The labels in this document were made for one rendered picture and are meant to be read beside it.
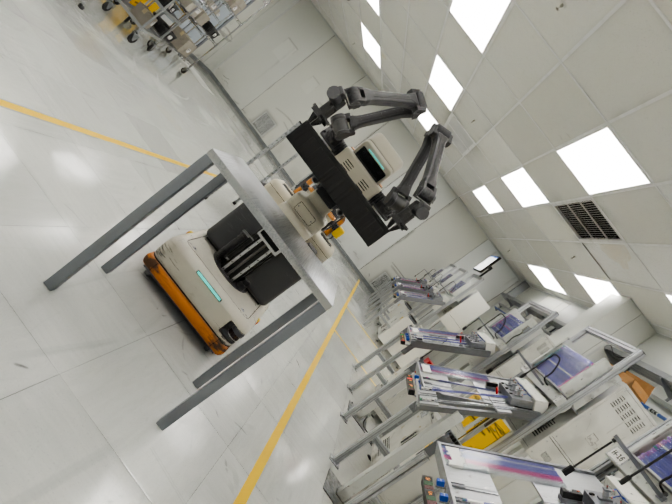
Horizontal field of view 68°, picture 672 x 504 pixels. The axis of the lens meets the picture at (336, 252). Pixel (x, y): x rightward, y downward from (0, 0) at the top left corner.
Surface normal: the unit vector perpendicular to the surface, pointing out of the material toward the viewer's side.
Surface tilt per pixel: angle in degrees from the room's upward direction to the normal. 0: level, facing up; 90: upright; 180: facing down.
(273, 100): 90
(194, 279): 90
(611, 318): 90
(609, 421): 90
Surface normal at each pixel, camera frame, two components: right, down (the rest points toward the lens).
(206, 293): -0.04, 0.11
